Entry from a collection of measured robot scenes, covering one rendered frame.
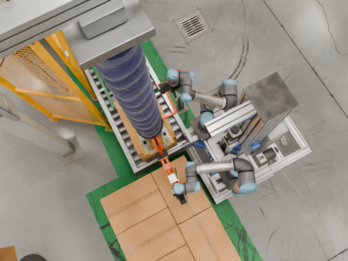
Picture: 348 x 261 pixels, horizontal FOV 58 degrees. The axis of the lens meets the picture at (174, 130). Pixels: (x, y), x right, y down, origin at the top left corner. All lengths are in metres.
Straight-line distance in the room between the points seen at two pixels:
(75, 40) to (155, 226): 2.44
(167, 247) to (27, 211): 1.86
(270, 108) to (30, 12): 1.41
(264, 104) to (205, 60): 2.44
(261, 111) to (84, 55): 1.17
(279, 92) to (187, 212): 1.74
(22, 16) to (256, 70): 3.58
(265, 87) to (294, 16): 2.93
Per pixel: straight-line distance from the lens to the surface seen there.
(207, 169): 2.28
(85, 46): 1.20
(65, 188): 4.16
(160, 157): 2.65
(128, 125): 3.09
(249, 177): 2.23
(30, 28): 1.12
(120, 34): 1.19
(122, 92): 1.64
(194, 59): 4.35
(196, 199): 3.32
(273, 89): 2.04
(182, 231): 3.32
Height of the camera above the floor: 3.86
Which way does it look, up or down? 75 degrees down
